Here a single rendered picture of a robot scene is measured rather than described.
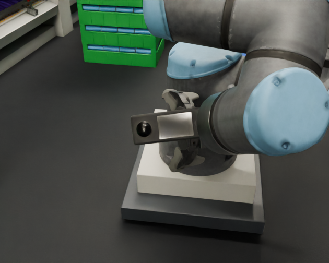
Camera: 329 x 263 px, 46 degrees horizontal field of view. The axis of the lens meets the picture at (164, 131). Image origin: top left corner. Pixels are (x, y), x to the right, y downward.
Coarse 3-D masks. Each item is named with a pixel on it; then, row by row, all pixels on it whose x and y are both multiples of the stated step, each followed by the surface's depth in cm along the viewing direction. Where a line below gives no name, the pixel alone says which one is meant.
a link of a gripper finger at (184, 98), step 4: (172, 92) 67; (176, 92) 66; (180, 92) 66; (172, 96) 67; (176, 96) 66; (180, 96) 64; (184, 96) 65; (176, 100) 66; (180, 100) 64; (184, 100) 64; (188, 100) 64; (180, 104) 64
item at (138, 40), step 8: (80, 32) 152; (88, 32) 152; (96, 32) 151; (104, 32) 150; (112, 32) 150; (88, 40) 154; (96, 40) 153; (104, 40) 153; (112, 40) 152; (120, 40) 151; (128, 40) 151; (136, 40) 150; (144, 40) 150; (152, 40) 149; (152, 48) 151
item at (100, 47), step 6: (90, 48) 156; (96, 48) 156; (102, 48) 156; (108, 48) 155; (114, 48) 155; (120, 48) 154; (126, 48) 154; (132, 48) 154; (138, 48) 158; (144, 48) 155
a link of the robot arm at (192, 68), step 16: (176, 48) 79; (192, 48) 78; (208, 48) 77; (176, 64) 75; (192, 64) 74; (208, 64) 72; (224, 64) 73; (240, 64) 75; (176, 80) 77; (192, 80) 75; (208, 80) 74; (224, 80) 74; (208, 96) 76
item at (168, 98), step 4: (164, 92) 71; (168, 92) 69; (184, 92) 71; (188, 92) 72; (192, 92) 72; (164, 96) 71; (168, 96) 69; (188, 96) 70; (192, 96) 70; (196, 96) 70; (168, 100) 70; (172, 100) 68; (192, 100) 69; (172, 104) 68; (176, 104) 66; (192, 104) 67; (172, 108) 68; (176, 108) 66
